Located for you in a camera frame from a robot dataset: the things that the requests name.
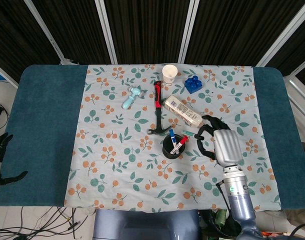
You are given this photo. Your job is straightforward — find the black floor cables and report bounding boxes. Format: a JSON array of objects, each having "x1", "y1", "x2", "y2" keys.
[{"x1": 0, "y1": 206, "x2": 93, "y2": 240}]

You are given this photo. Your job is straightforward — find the blue toy building block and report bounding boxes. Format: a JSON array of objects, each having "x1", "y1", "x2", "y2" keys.
[{"x1": 184, "y1": 75, "x2": 204, "y2": 95}]

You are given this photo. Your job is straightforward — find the red capped marker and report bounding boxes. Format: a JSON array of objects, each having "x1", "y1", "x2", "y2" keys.
[{"x1": 170, "y1": 136, "x2": 189, "y2": 155}]

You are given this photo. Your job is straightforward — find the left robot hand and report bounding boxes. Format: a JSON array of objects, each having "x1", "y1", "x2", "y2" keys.
[{"x1": 0, "y1": 132, "x2": 29, "y2": 192}]

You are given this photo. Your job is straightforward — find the white rectangular package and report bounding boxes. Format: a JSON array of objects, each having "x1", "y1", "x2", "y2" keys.
[{"x1": 162, "y1": 94, "x2": 206, "y2": 128}]

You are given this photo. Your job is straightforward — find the teal table cover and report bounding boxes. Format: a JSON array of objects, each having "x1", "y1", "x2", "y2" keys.
[{"x1": 0, "y1": 64, "x2": 305, "y2": 210}]

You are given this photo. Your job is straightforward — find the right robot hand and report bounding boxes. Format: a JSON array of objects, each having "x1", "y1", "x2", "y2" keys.
[{"x1": 194, "y1": 114, "x2": 244, "y2": 167}]

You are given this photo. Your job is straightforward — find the blue robot torso base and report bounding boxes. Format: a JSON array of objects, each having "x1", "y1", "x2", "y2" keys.
[{"x1": 92, "y1": 208, "x2": 201, "y2": 240}]

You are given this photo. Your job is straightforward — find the black pen holder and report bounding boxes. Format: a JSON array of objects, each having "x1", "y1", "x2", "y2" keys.
[{"x1": 161, "y1": 133, "x2": 186, "y2": 160}]

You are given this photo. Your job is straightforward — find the white paper cup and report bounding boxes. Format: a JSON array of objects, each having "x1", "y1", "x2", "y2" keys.
[{"x1": 161, "y1": 64, "x2": 179, "y2": 86}]

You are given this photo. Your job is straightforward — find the light blue toy hammer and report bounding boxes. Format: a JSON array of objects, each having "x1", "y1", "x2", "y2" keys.
[{"x1": 121, "y1": 85, "x2": 145, "y2": 110}]

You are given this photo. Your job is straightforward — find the floral patterned tablecloth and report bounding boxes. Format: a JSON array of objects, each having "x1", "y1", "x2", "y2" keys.
[{"x1": 63, "y1": 64, "x2": 283, "y2": 213}]

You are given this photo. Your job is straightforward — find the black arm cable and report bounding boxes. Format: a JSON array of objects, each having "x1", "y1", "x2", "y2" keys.
[{"x1": 216, "y1": 180, "x2": 234, "y2": 226}]

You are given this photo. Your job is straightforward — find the red black claw hammer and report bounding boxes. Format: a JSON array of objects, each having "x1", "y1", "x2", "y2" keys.
[{"x1": 147, "y1": 80, "x2": 168, "y2": 136}]

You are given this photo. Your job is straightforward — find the blue capped marker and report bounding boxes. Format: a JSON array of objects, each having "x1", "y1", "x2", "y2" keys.
[{"x1": 169, "y1": 129, "x2": 177, "y2": 148}]

